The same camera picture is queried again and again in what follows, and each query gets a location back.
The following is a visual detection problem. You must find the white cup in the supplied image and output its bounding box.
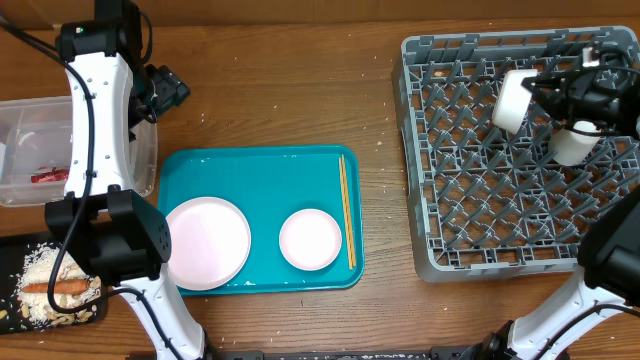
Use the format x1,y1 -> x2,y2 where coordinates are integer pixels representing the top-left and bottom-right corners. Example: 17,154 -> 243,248
548,121 -> 600,166

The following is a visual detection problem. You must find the pale green saucer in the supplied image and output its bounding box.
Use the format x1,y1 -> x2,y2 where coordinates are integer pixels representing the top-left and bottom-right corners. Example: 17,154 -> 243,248
492,69 -> 538,135

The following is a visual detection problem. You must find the red ketchup packet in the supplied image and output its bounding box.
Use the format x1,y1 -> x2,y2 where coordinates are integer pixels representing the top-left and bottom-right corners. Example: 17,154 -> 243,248
30,167 -> 69,183

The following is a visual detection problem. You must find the large pink plate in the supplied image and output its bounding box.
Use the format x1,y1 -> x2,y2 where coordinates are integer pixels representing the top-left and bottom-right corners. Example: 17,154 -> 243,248
166,197 -> 251,291

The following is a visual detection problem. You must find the grey dishwasher rack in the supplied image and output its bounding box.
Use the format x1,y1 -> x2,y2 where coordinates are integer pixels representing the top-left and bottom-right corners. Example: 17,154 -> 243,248
392,26 -> 639,283

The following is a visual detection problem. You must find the wooden chopstick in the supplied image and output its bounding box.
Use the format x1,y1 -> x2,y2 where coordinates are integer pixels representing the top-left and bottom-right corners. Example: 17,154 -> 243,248
348,182 -> 357,270
339,155 -> 354,270

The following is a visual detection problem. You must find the orange carrot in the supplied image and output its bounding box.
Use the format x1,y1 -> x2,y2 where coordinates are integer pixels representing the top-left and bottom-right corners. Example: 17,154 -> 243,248
22,279 -> 89,296

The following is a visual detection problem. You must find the small pink plate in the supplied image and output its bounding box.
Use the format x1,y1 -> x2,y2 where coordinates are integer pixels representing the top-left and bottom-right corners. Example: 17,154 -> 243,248
279,208 -> 342,271

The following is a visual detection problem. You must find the rice and peanuts pile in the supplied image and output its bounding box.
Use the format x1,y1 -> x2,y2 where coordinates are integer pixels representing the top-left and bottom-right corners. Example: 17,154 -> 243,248
1,243 -> 102,333

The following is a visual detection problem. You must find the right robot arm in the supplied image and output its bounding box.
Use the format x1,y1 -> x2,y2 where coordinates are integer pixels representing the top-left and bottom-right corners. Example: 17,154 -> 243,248
461,46 -> 639,359

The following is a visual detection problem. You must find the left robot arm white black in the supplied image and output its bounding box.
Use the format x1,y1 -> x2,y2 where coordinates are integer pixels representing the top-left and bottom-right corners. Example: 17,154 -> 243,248
45,5 -> 215,359

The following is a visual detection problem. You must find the black waste tray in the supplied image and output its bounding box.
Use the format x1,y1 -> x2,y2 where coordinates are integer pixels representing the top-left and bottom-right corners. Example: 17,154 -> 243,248
1,232 -> 108,335

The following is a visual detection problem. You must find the clear plastic bin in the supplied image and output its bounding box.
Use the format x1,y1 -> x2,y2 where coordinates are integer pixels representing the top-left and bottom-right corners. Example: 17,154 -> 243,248
1,96 -> 158,207

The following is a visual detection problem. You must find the teal serving tray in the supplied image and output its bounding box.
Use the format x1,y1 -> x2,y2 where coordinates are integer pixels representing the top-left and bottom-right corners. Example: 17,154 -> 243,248
158,145 -> 365,295

